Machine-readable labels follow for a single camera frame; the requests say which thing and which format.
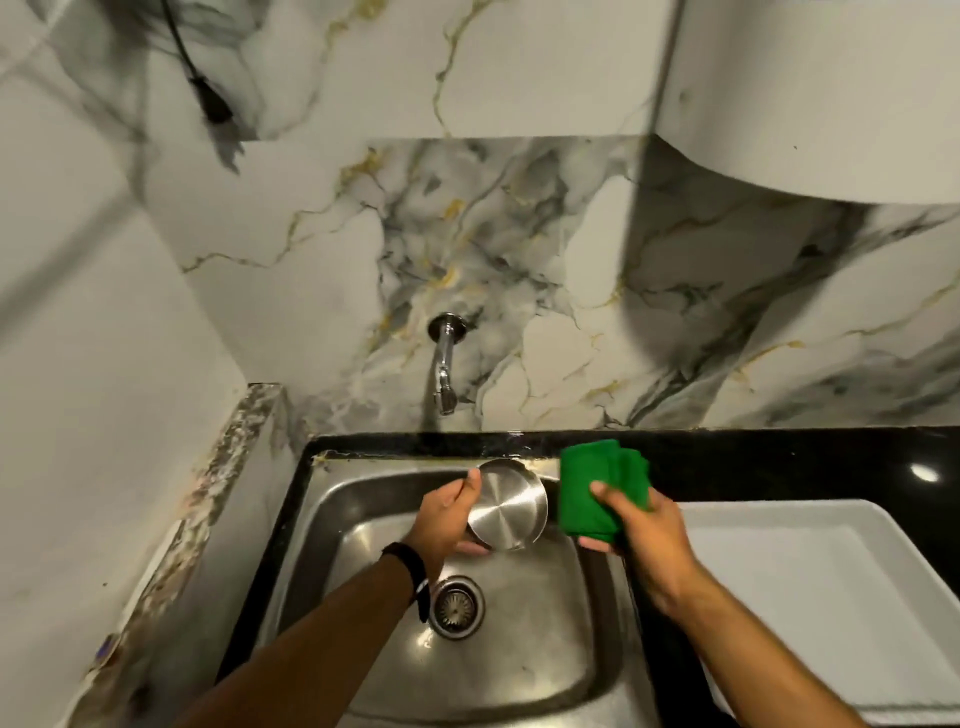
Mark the person's left forearm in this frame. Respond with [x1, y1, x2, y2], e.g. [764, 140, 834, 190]
[169, 555, 419, 728]

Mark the stainless steel sink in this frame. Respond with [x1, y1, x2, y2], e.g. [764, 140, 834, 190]
[255, 450, 661, 728]

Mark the person's right hand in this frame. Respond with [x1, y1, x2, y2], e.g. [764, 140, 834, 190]
[577, 481, 705, 618]

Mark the chrome wall tap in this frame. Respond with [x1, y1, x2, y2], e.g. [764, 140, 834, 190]
[427, 312, 470, 417]

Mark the round sink drain strainer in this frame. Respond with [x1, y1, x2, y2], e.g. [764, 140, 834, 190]
[428, 576, 486, 641]

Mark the person's left hand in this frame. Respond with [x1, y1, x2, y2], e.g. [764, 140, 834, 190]
[402, 470, 493, 583]

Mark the green cleaning cloth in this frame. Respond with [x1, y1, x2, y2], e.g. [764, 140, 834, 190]
[558, 440, 651, 544]

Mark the white rectangular tray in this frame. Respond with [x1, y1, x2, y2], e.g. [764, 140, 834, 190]
[675, 499, 960, 725]

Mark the small steel bowl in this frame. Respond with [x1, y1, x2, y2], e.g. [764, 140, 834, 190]
[465, 459, 549, 552]

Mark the person's right forearm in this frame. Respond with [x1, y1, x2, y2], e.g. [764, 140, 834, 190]
[655, 571, 871, 728]

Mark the black power cable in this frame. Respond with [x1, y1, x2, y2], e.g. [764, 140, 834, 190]
[160, 0, 235, 126]

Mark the black wristband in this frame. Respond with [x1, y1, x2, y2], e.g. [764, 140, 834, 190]
[381, 542, 431, 624]

